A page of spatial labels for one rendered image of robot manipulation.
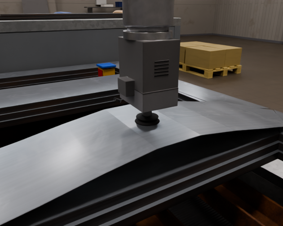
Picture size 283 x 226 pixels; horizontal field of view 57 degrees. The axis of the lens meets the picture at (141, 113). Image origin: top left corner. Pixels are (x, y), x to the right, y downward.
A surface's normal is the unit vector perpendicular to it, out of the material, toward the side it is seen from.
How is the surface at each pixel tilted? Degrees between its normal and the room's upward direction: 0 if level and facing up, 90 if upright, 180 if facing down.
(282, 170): 0
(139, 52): 90
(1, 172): 9
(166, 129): 0
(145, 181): 0
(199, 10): 90
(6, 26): 90
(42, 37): 90
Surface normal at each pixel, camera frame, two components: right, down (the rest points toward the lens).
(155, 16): 0.30, 0.36
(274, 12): -0.91, 0.15
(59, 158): -0.16, -0.88
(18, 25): 0.52, 0.32
